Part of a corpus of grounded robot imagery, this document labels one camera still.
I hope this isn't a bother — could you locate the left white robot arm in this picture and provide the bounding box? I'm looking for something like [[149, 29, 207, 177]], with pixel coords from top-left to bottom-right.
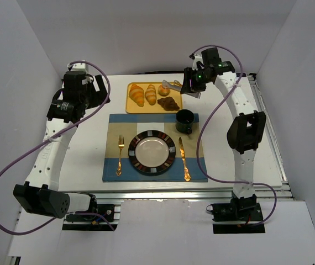
[[13, 70, 107, 219]]

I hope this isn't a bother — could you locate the round orange bun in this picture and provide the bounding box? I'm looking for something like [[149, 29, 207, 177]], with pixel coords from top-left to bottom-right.
[[158, 84, 170, 97]]

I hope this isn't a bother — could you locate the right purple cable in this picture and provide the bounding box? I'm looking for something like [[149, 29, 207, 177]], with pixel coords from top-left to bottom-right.
[[189, 45, 279, 227]]

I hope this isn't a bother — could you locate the dark rimmed ceramic plate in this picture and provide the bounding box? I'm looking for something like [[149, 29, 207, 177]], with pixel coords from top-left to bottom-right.
[[128, 130, 176, 175]]

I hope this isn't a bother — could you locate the brown chocolate croissant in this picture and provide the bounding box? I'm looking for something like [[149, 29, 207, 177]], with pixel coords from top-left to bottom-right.
[[157, 97, 180, 111]]

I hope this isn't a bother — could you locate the dark green mug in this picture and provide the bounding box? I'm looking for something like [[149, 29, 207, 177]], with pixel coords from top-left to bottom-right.
[[175, 109, 195, 135]]

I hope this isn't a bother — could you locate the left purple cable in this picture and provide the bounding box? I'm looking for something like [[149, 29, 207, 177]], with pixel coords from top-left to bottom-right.
[[0, 60, 116, 235]]

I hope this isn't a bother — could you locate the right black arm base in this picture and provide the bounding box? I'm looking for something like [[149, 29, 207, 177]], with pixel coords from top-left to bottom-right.
[[206, 194, 265, 235]]

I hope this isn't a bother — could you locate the small striped croissant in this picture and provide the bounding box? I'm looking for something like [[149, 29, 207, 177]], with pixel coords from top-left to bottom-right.
[[145, 84, 157, 105]]

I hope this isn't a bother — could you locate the yellow plastic tray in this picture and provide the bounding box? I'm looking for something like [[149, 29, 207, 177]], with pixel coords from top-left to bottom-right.
[[125, 82, 177, 114]]

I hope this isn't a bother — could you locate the gold fork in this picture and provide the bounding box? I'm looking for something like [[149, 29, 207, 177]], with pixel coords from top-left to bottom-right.
[[116, 135, 125, 176]]

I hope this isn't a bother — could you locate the gold knife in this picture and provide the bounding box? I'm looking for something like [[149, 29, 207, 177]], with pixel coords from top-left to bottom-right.
[[178, 137, 191, 182]]

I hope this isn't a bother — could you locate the blue beige checked placemat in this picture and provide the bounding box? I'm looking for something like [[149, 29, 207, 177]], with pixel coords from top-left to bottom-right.
[[102, 113, 207, 183]]

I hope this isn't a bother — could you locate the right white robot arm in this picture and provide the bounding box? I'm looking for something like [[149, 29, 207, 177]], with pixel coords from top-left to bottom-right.
[[180, 45, 266, 202]]

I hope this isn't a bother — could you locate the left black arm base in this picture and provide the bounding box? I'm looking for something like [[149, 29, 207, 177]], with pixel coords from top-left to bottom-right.
[[62, 204, 120, 231]]

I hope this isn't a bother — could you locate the large striped croissant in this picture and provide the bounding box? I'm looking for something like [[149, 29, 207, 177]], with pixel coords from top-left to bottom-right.
[[129, 84, 144, 107]]

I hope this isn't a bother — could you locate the purple cable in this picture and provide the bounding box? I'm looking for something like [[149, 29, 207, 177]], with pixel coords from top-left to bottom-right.
[[0, 60, 116, 235], [189, 45, 279, 227]]

